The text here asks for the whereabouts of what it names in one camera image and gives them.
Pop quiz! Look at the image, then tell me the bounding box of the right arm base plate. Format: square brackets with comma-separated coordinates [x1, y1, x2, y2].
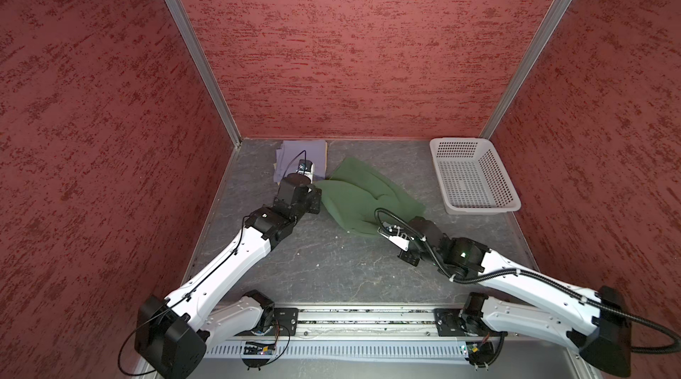
[434, 308, 503, 338]

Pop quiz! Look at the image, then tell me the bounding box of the green skirt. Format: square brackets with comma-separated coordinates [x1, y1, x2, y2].
[316, 157, 426, 237]

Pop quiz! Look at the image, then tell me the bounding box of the white plastic basket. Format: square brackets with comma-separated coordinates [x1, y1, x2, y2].
[429, 138, 521, 215]

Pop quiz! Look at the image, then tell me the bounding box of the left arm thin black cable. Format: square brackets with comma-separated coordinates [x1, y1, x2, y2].
[116, 149, 310, 378]

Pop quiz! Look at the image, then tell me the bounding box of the lavender skirt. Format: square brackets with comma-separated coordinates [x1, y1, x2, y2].
[273, 139, 328, 183]

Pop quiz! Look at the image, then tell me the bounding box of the right small circuit board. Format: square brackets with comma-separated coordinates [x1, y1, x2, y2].
[466, 342, 495, 363]

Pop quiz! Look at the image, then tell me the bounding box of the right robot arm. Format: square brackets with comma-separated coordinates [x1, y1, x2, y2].
[384, 217, 632, 377]

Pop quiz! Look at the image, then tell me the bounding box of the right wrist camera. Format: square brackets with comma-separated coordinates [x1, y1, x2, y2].
[379, 225, 413, 252]

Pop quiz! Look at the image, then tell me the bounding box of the left small circuit board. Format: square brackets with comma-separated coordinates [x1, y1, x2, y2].
[243, 341, 278, 357]

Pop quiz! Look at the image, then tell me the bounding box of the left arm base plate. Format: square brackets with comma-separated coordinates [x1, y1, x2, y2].
[237, 307, 299, 337]

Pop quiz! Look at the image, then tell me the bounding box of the left corner aluminium post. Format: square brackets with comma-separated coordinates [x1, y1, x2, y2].
[164, 0, 243, 148]

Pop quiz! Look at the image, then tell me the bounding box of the right corner aluminium post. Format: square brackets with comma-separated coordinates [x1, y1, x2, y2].
[480, 0, 573, 139]

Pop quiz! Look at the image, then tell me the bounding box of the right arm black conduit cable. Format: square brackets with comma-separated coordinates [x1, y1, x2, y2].
[373, 207, 681, 368]

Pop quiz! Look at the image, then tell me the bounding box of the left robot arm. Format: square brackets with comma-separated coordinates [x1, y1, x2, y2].
[131, 171, 322, 378]

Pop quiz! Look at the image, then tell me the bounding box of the corner aluminium post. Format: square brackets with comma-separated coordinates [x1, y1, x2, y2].
[480, 0, 573, 139]
[164, 0, 243, 148]

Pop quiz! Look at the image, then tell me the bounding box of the small circuit board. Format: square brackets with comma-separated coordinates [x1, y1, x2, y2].
[466, 342, 495, 363]
[243, 341, 278, 357]

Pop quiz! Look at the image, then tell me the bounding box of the aluminium front rail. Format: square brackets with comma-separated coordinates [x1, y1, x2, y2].
[148, 303, 586, 343]

